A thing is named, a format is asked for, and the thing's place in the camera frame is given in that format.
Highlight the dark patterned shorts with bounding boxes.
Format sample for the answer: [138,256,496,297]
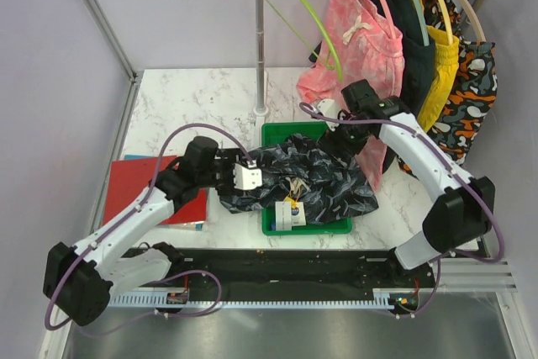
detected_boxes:
[219,134,379,225]

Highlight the green plastic tray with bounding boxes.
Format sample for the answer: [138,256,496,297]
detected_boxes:
[261,121,353,236]

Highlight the white cable duct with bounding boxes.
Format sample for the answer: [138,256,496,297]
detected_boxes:
[108,288,416,310]

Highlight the pink dress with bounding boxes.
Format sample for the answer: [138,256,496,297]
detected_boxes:
[296,0,406,190]

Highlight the yellow shorts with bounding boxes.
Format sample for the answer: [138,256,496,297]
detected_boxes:
[417,0,459,132]

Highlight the white blue price tag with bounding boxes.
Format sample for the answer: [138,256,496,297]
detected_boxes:
[275,199,306,231]

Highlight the red folder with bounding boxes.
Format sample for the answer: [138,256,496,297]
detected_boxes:
[100,155,208,231]

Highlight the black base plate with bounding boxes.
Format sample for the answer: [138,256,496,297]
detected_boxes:
[164,249,435,303]

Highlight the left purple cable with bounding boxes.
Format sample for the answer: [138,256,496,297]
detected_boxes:
[44,123,258,331]

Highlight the aluminium frame post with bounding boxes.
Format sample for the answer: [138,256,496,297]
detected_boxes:
[58,0,140,82]

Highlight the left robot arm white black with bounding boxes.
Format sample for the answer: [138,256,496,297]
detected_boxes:
[43,136,256,326]

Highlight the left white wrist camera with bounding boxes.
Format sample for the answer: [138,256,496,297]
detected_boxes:
[233,161,263,191]

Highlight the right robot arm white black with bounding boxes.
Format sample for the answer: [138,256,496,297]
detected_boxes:
[315,80,495,271]

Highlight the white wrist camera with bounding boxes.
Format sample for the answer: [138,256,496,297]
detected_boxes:
[233,161,263,191]
[316,98,340,132]

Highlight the grey blue hanger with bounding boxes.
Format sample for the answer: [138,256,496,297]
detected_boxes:
[392,0,430,47]

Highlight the camouflage patterned shorts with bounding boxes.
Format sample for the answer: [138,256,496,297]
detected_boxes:
[397,0,498,175]

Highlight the green hanger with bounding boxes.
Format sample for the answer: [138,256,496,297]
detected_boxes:
[255,0,343,81]

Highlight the dark navy garment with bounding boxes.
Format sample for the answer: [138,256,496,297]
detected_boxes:
[309,0,437,112]

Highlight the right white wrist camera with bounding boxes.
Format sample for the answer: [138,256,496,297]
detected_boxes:
[316,98,340,132]

